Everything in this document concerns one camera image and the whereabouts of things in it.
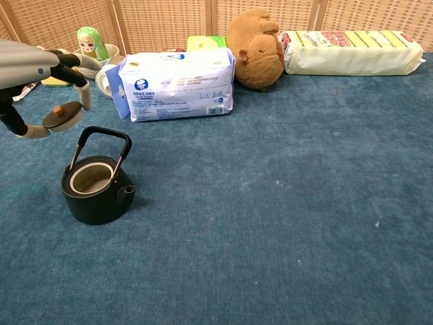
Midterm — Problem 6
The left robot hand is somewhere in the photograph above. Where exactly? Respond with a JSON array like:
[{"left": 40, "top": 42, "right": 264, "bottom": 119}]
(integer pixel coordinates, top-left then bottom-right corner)
[{"left": 0, "top": 39, "right": 102, "bottom": 139}]

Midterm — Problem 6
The black lid with orange knob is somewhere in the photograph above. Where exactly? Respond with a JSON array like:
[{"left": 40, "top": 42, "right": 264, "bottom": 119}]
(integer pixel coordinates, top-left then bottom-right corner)
[{"left": 42, "top": 101, "right": 85, "bottom": 133}]

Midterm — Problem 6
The yellow green sponge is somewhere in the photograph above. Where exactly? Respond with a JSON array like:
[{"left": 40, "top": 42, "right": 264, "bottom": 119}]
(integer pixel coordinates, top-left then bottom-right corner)
[{"left": 42, "top": 76, "right": 74, "bottom": 88}]

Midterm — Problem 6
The green girl doll figure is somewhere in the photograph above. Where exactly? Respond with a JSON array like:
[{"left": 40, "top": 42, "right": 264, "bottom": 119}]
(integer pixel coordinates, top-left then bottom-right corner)
[{"left": 76, "top": 26, "right": 109, "bottom": 62}]

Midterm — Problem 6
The white ceramic bowl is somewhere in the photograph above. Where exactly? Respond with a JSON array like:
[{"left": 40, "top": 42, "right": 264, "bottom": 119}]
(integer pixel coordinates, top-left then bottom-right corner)
[{"left": 72, "top": 43, "right": 120, "bottom": 81}]

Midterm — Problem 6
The woven rattan folding screen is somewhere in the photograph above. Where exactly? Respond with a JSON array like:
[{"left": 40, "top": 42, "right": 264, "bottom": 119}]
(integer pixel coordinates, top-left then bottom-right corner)
[{"left": 0, "top": 0, "right": 433, "bottom": 60}]

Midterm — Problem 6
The blue white tissue pack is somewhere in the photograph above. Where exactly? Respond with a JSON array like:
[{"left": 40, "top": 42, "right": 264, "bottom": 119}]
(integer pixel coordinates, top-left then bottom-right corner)
[{"left": 116, "top": 47, "right": 237, "bottom": 123}]

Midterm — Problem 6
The green yellow tissue box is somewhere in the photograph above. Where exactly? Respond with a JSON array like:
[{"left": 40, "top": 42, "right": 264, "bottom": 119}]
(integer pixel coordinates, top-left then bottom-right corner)
[{"left": 187, "top": 35, "right": 228, "bottom": 53}]

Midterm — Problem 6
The brown capybara plush toy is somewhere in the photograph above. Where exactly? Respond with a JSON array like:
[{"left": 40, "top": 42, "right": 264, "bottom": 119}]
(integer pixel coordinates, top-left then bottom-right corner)
[{"left": 226, "top": 7, "right": 285, "bottom": 92}]

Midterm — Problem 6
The blue table cloth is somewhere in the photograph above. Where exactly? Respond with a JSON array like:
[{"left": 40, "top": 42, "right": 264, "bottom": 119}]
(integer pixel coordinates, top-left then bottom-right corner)
[{"left": 0, "top": 52, "right": 433, "bottom": 325}]

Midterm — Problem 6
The long pale yellow plastic package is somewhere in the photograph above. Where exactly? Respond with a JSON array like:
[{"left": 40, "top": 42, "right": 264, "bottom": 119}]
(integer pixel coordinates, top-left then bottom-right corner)
[{"left": 278, "top": 29, "right": 426, "bottom": 77}]

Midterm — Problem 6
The black teapot with handle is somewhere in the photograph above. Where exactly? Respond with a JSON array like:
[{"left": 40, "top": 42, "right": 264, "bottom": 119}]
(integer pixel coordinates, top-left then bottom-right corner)
[{"left": 60, "top": 126, "right": 137, "bottom": 226}]

